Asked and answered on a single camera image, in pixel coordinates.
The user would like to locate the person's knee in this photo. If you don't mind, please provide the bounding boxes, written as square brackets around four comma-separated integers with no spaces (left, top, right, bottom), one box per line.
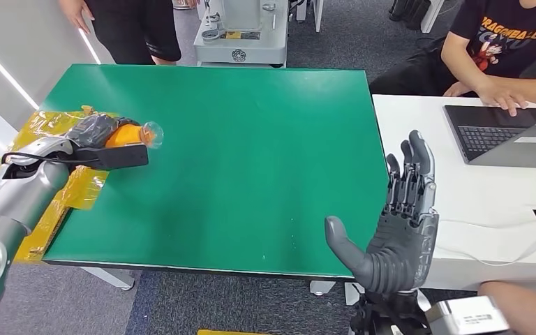
[477,281,536,335]

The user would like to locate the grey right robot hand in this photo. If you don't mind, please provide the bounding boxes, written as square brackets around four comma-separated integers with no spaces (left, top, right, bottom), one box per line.
[325,130,440,295]

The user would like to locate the white cable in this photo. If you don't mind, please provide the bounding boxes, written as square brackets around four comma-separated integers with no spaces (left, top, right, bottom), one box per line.
[434,216,536,268]

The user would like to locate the white machine base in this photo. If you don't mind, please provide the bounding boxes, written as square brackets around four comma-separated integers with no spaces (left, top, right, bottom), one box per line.
[193,0,290,69]

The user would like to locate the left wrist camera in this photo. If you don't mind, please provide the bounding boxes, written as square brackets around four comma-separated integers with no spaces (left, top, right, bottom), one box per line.
[74,143,150,172]

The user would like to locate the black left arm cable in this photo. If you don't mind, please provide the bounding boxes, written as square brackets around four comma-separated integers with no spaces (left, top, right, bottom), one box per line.
[0,151,101,168]

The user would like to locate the yellow flat object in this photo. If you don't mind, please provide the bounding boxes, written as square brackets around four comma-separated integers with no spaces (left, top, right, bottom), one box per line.
[197,328,271,335]

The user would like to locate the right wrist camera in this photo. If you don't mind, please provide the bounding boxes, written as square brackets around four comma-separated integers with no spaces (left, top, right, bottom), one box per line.
[424,295,512,335]

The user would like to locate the standing person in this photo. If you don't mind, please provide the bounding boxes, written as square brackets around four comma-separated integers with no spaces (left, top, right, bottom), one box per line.
[57,0,200,66]

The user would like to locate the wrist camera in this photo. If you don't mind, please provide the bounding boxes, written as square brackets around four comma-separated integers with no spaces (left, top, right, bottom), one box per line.
[424,295,512,335]
[74,143,150,172]

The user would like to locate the black bag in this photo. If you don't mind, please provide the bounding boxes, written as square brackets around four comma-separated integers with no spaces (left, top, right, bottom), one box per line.
[388,0,433,22]

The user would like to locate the seated person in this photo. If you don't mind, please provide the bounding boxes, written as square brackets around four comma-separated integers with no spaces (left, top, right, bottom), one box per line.
[368,0,536,118]

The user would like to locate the white table foot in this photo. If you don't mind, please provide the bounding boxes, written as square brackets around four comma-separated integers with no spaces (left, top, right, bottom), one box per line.
[308,279,337,297]
[80,266,136,292]

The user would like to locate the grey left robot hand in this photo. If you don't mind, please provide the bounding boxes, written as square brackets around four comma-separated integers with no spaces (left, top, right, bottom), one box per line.
[66,114,142,149]

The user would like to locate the grey laptop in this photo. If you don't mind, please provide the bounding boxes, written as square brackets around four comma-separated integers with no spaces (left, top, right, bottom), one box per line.
[442,104,536,170]

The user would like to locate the yellow taped cardboard box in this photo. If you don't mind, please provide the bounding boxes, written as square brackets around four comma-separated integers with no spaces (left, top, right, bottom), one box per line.
[0,105,121,265]

